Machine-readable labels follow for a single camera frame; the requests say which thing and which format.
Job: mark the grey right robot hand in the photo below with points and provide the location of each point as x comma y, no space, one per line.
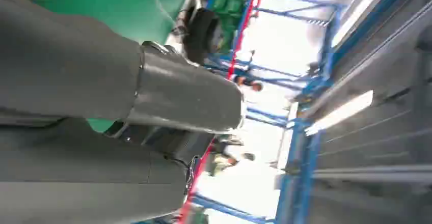
67,64

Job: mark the black bag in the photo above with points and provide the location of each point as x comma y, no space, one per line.
199,33

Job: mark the green plastic crate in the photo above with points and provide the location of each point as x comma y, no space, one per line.
229,6

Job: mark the person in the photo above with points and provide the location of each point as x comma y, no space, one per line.
233,153
244,80

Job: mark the blue metal rack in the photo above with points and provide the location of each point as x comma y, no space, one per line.
300,182
329,47

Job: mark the long ceiling light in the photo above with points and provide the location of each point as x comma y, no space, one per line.
357,10
337,114

